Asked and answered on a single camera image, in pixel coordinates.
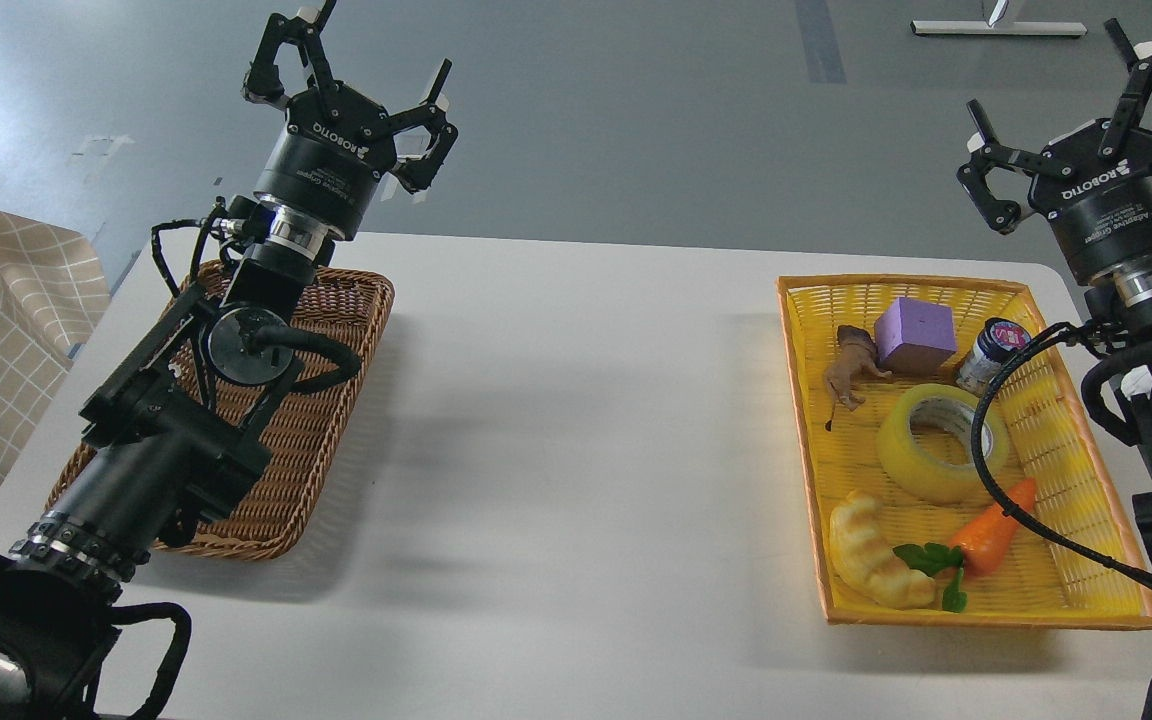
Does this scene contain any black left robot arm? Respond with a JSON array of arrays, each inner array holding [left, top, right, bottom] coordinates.
[[0, 1, 458, 719]]

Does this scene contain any orange toy carrot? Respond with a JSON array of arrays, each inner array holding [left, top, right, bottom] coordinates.
[[893, 503, 1020, 612]]

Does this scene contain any purple foam cube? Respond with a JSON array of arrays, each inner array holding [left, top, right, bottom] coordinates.
[[874, 297, 957, 376]]

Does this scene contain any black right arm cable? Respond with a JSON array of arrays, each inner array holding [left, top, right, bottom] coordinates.
[[970, 323, 1152, 627]]

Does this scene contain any brown toy animal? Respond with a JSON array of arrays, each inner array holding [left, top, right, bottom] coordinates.
[[824, 324, 893, 432]]

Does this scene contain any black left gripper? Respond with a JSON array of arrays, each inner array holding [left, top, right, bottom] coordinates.
[[242, 0, 458, 241]]

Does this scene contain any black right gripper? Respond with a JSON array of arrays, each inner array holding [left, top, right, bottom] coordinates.
[[956, 18, 1152, 283]]

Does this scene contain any yellow plastic basket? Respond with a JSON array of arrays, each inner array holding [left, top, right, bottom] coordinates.
[[776, 274, 1152, 630]]

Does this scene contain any toy croissant bread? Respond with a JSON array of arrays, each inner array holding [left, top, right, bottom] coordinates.
[[827, 488, 935, 609]]

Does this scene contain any small jar with dark lid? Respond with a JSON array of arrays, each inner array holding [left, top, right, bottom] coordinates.
[[955, 316, 1032, 397]]

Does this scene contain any white stand base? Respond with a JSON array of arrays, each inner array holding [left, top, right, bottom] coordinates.
[[910, 1, 1087, 38]]

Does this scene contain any brown wicker basket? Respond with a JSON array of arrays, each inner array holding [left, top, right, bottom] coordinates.
[[12, 262, 394, 582]]

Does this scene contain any yellow tape roll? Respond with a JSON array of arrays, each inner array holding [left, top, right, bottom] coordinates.
[[876, 384, 992, 507]]

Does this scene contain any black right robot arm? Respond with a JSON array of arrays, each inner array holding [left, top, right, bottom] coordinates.
[[957, 18, 1152, 591]]

